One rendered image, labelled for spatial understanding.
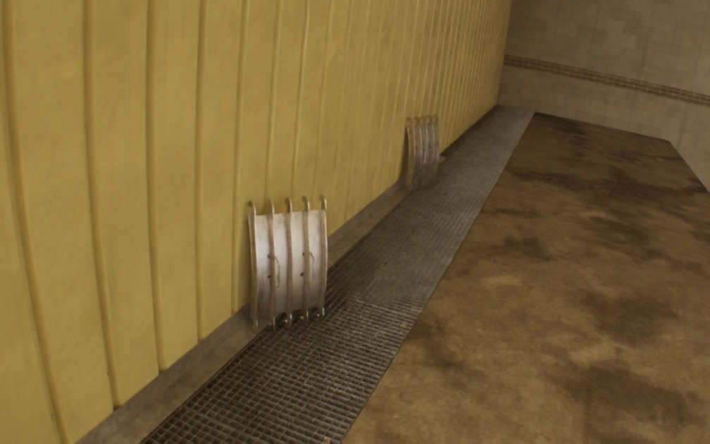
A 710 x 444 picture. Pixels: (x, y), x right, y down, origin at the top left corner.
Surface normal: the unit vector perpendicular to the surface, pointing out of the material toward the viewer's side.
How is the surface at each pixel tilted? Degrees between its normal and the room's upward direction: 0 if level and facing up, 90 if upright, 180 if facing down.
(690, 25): 90
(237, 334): 0
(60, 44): 90
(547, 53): 90
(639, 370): 0
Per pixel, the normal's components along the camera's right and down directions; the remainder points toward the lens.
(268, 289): 0.47, 0.35
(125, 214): 0.91, 0.27
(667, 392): 0.10, -0.93
